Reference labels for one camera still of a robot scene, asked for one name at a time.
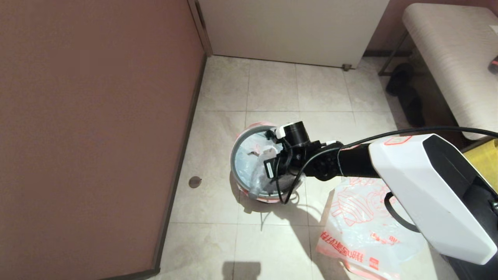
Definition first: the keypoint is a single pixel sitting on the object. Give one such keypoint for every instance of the beige door frame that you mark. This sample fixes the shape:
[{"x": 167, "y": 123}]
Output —
[{"x": 200, "y": 27}]

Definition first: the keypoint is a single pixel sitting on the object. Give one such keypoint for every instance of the grey metal bench leg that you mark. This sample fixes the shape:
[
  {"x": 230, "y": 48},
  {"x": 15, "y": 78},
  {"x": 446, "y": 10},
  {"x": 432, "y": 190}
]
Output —
[{"x": 393, "y": 53}]

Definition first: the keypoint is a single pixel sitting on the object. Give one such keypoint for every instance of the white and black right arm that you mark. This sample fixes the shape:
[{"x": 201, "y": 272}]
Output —
[{"x": 428, "y": 186}]

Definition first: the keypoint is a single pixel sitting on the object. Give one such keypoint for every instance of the round metal floor drain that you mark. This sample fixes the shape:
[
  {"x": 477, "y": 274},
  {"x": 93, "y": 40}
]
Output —
[{"x": 195, "y": 182}]

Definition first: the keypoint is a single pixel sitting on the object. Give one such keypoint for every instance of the yellow fabric bag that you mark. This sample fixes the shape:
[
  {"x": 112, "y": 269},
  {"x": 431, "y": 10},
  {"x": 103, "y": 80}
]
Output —
[{"x": 486, "y": 159}]

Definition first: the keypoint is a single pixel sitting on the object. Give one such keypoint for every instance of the white door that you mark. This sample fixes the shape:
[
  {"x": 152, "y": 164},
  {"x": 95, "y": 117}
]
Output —
[{"x": 291, "y": 31}]

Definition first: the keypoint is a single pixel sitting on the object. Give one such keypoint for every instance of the white paper sheet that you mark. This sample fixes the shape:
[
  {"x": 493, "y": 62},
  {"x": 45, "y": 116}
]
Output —
[{"x": 494, "y": 30}]

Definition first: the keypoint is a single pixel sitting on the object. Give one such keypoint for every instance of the new white red-print plastic bag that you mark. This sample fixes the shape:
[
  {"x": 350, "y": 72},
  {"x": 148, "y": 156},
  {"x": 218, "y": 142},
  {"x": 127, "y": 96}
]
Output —
[{"x": 362, "y": 233}]

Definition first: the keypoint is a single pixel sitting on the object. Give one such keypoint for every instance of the small metal door stop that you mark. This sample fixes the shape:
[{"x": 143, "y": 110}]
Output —
[{"x": 346, "y": 67}]

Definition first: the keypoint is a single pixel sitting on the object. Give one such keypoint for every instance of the red and black object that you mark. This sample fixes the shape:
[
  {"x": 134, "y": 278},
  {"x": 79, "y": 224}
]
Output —
[{"x": 494, "y": 65}]

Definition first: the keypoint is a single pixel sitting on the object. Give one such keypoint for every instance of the black slipper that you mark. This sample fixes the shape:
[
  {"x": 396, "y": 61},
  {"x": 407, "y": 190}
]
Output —
[
  {"x": 400, "y": 77},
  {"x": 412, "y": 108}
]

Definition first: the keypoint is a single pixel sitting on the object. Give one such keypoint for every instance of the clear plastic bottle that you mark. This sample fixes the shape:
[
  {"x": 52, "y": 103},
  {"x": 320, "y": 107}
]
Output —
[{"x": 258, "y": 179}]

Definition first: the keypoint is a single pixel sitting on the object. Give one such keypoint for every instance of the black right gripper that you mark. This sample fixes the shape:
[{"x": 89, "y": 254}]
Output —
[{"x": 297, "y": 155}]

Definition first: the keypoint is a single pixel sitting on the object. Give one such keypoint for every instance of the beige wood-grain bench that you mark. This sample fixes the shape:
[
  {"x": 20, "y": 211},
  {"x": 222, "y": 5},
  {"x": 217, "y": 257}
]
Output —
[{"x": 455, "y": 70}]

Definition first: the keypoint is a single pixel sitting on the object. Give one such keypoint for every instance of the used white red-print trash bag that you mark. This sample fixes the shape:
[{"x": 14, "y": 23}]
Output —
[{"x": 247, "y": 163}]

